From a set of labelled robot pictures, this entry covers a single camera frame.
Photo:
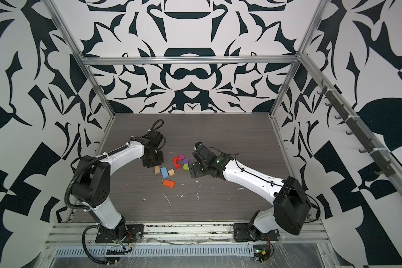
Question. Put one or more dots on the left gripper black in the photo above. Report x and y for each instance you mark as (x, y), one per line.
(147, 163)

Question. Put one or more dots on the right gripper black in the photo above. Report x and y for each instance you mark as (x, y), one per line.
(196, 164)

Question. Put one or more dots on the natural wood block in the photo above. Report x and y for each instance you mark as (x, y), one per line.
(157, 170)

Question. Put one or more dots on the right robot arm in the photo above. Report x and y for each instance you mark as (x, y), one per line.
(289, 203)

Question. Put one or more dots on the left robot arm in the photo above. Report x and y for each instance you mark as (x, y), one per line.
(89, 188)

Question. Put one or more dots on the blue wood block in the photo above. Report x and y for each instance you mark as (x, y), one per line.
(164, 172)

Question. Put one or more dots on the red arch wood block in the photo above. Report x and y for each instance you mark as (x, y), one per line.
(176, 163)

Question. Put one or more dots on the orange wood block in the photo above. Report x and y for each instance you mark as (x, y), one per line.
(168, 183)

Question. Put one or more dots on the green circuit board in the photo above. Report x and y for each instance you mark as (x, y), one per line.
(262, 253)

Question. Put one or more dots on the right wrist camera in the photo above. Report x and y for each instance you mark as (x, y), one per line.
(198, 145)

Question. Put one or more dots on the aluminium front rail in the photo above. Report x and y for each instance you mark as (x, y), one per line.
(177, 233)

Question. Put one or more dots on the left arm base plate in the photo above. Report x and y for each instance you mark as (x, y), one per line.
(128, 233)

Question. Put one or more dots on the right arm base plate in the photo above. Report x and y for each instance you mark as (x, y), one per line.
(245, 232)

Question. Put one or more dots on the white slotted cable duct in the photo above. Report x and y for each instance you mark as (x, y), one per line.
(242, 250)

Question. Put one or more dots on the aluminium frame crossbar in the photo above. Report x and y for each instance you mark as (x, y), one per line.
(189, 60)

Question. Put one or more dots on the wall hook rack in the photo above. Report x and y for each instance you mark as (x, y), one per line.
(359, 129)

